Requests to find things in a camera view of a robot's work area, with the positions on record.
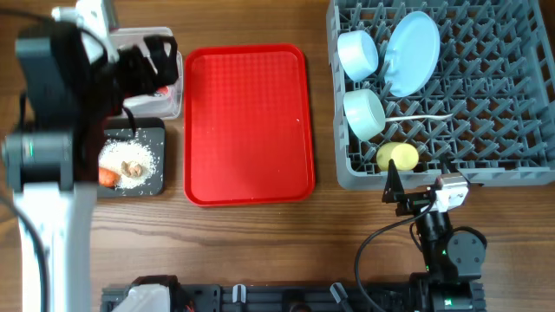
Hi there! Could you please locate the white red wrapper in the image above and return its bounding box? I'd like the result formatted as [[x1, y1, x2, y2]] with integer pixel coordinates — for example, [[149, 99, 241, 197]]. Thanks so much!
[[153, 87, 170, 97]]

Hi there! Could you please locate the yellow plastic cup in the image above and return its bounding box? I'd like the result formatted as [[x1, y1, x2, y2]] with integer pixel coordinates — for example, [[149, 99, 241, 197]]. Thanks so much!
[[376, 142, 420, 171]]

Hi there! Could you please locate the light green bowl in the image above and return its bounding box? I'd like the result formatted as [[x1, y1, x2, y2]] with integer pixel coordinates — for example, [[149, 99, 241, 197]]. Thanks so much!
[[343, 89, 386, 140]]

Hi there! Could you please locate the white plastic spoon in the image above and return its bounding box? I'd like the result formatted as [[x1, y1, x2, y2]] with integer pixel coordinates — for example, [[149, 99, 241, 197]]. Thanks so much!
[[385, 114, 454, 122]]

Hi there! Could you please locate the white rice pile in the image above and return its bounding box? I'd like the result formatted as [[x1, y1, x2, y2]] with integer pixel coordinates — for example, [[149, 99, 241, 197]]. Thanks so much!
[[98, 129, 164, 192]]

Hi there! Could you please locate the brown food scrap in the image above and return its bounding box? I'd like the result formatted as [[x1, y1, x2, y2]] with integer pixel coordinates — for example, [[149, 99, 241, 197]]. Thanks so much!
[[121, 161, 143, 178]]

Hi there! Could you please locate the orange carrot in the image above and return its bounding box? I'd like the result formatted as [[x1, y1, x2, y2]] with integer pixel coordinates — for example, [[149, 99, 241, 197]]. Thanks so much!
[[98, 167, 121, 188]]

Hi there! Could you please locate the light blue bowl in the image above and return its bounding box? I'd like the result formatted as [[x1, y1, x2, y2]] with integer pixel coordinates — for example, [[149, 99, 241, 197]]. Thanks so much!
[[337, 30, 379, 81]]

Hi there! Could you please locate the large light blue plate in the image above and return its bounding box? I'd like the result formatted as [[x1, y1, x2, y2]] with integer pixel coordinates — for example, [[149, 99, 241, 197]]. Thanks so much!
[[384, 11, 441, 97]]

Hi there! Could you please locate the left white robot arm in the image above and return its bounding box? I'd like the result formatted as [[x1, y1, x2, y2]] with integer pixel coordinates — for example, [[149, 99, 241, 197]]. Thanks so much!
[[2, 1, 179, 311]]

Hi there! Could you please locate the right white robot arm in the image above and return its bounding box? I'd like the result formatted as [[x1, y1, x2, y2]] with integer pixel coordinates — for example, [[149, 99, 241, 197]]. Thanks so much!
[[382, 160, 487, 312]]

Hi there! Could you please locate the grey dishwasher rack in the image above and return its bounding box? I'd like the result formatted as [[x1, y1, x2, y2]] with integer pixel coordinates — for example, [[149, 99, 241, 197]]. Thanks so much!
[[326, 1, 554, 190]]

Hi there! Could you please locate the clear plastic bin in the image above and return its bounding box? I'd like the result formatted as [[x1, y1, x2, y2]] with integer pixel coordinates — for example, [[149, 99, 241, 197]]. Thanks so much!
[[110, 27, 184, 119]]

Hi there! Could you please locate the black tray bin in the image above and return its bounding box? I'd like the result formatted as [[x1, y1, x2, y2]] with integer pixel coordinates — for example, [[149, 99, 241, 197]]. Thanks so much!
[[95, 117, 167, 199]]

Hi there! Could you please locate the red plastic tray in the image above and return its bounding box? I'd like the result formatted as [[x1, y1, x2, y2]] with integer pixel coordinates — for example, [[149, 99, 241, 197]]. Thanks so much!
[[183, 43, 316, 207]]

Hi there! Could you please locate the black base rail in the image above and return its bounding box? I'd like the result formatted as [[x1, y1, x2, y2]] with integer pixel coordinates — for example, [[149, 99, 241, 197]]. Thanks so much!
[[100, 282, 486, 312]]

